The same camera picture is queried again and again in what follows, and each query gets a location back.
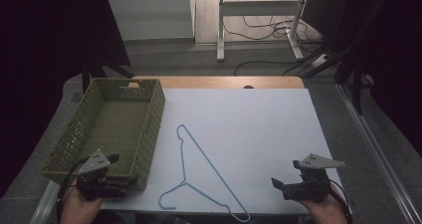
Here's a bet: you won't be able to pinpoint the black curtain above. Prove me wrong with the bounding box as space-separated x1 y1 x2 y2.
0 0 131 199
303 0 422 148

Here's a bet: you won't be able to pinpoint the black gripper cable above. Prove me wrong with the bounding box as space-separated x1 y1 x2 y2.
55 156 90 224
327 178 354 224

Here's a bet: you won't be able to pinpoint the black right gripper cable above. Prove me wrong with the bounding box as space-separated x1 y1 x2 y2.
327 178 354 224

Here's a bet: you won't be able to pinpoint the black floor cables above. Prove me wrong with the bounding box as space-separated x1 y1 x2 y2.
222 0 332 78

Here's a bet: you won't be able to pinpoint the person's right hand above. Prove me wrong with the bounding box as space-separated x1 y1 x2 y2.
300 183 350 224

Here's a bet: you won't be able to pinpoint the white table mat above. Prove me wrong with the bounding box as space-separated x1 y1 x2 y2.
100 88 343 216

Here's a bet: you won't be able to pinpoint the white cabinet panel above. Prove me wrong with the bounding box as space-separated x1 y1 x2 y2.
105 0 196 42

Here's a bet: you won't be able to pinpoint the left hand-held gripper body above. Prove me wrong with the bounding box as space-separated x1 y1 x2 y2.
76 148 121 201

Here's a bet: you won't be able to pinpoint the white power strip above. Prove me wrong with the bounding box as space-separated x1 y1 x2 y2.
311 53 330 69

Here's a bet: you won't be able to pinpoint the black metal stand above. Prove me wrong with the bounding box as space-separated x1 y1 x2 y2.
333 48 376 116
81 63 136 93

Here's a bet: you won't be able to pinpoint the white metal desk frame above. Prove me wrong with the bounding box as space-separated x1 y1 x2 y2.
216 0 311 63

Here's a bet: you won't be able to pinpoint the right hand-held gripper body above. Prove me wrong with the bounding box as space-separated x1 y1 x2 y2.
282 152 346 204

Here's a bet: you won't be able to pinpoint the person's left hand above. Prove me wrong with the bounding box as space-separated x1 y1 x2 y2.
59 179 105 224

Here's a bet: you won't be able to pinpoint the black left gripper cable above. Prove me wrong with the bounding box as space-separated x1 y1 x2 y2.
55 156 90 224

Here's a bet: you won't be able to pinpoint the light blue wire hanger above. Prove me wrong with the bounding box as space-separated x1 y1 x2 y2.
157 123 252 224

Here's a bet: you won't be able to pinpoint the olive green woven basket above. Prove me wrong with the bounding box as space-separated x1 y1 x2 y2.
40 77 166 191

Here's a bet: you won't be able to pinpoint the aluminium rail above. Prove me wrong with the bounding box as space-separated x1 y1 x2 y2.
29 179 63 224
335 83 422 224

